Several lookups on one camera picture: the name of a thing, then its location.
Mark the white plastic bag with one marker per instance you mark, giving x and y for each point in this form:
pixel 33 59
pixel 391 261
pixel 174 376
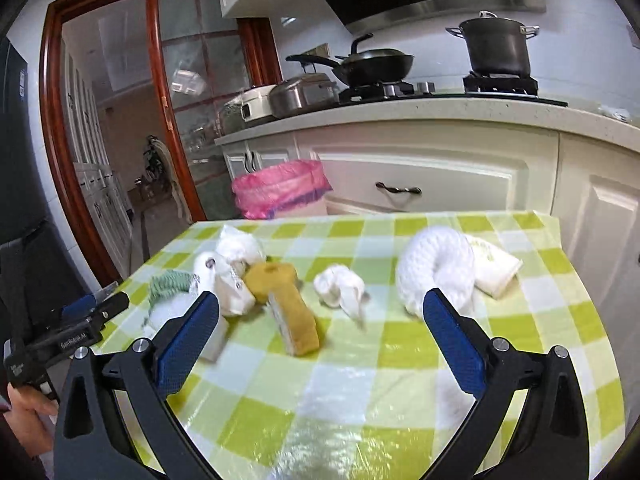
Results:
pixel 240 247

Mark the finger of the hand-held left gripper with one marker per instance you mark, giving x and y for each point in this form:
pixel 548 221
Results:
pixel 112 304
pixel 79 305

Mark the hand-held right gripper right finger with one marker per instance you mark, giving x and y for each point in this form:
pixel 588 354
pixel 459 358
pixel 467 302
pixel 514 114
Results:
pixel 455 345

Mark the black gas stove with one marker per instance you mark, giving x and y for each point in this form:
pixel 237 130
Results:
pixel 450 91

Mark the white rice cooker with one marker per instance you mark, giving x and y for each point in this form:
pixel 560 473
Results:
pixel 255 105

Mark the white tissue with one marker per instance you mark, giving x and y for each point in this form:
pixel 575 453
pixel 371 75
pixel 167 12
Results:
pixel 340 285

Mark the white crumpled cloth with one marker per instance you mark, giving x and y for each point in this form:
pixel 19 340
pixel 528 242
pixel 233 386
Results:
pixel 614 113

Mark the dark stockpot with lid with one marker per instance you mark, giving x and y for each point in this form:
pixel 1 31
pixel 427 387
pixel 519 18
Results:
pixel 497 42

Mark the white dining chair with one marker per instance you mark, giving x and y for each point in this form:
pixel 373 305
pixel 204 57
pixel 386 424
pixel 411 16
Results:
pixel 167 170

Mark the crumpled white printed wrapper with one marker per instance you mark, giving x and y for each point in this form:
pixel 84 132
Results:
pixel 225 285

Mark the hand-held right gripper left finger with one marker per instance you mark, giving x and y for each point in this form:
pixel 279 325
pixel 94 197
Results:
pixel 187 345

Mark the person's left hand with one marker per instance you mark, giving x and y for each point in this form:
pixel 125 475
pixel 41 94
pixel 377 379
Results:
pixel 30 405

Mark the white glass-door cabinet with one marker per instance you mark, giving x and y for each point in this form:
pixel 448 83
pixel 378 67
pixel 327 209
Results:
pixel 92 170

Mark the trash bin with pink liner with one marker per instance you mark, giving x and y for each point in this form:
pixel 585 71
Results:
pixel 280 182

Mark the yellow sponge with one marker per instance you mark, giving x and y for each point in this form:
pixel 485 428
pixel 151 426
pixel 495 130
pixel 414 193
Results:
pixel 292 310

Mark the white paper bag green print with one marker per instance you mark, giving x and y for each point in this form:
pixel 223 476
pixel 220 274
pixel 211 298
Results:
pixel 492 267

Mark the white kitchen base cabinet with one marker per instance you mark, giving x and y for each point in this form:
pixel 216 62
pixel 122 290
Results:
pixel 450 160

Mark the green checked tablecloth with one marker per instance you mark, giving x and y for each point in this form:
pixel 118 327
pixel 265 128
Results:
pixel 360 385

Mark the black frying pan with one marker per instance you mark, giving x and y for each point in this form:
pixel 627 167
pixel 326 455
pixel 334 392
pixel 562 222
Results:
pixel 375 65

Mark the black refrigerator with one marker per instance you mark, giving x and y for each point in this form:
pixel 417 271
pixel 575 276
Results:
pixel 17 160

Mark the silver metal pot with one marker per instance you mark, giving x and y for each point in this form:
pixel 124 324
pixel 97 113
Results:
pixel 302 95

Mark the red wooden sliding glass door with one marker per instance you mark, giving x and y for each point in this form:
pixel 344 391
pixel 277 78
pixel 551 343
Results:
pixel 52 110

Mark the white foam net sleeve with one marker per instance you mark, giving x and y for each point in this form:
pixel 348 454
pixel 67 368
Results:
pixel 430 255

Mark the green knitted cloth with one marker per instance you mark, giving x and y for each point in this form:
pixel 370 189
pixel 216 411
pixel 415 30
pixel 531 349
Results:
pixel 167 285

